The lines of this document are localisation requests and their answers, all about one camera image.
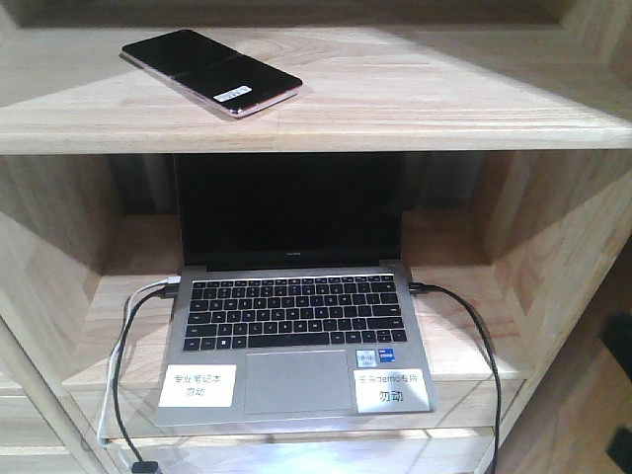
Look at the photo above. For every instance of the black smartphone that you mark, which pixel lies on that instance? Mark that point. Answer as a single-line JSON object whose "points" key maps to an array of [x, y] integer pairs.
{"points": [[212, 73]]}

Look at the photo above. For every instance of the silver laptop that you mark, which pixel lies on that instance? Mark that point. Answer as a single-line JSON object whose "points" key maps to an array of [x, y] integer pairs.
{"points": [[292, 272]]}

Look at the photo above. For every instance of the white label sticker right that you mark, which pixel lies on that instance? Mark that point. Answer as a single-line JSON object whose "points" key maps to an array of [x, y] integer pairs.
{"points": [[381, 391]]}

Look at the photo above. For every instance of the white label sticker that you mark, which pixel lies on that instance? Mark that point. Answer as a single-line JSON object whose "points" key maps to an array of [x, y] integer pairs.
{"points": [[381, 391], [198, 386]]}

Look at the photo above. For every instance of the white label sticker left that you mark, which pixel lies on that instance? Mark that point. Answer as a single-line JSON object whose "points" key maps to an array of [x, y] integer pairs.
{"points": [[198, 386]]}

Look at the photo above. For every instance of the light wooden shelf unit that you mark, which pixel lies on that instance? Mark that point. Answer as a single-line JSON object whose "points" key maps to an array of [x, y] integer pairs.
{"points": [[541, 88]]}

